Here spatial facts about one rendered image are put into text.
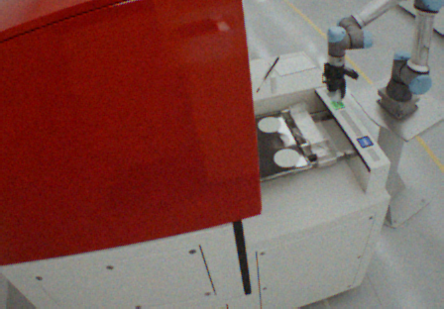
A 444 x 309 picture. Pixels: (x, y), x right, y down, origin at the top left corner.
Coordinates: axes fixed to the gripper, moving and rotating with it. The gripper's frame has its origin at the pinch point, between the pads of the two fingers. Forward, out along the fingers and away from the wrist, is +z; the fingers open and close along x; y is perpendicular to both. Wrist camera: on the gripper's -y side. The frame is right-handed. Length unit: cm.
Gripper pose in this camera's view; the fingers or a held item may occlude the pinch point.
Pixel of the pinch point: (339, 101)
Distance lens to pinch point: 173.3
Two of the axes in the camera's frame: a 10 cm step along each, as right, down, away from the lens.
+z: 1.2, 7.5, 6.5
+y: -9.7, 2.4, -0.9
